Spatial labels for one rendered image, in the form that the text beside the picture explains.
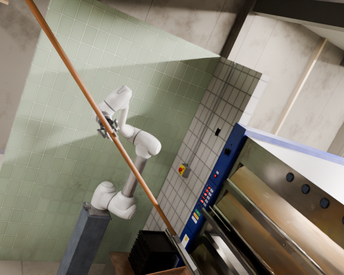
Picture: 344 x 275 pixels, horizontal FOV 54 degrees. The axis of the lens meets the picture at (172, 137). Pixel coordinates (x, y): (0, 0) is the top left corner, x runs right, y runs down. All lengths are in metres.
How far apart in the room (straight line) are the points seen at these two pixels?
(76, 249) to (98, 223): 0.29
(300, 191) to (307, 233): 0.27
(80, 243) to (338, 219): 2.01
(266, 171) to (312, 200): 0.44
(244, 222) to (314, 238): 0.59
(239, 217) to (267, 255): 0.38
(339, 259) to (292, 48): 5.51
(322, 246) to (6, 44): 4.48
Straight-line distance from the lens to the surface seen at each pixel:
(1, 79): 5.35
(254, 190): 2.64
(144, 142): 2.56
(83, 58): 2.97
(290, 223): 2.40
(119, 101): 2.12
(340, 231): 2.20
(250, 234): 2.63
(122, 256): 3.38
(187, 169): 3.29
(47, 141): 3.17
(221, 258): 2.86
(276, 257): 2.48
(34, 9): 1.67
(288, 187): 2.44
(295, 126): 8.08
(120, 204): 2.80
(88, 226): 3.00
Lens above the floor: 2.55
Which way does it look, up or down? 15 degrees down
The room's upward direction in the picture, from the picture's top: 24 degrees clockwise
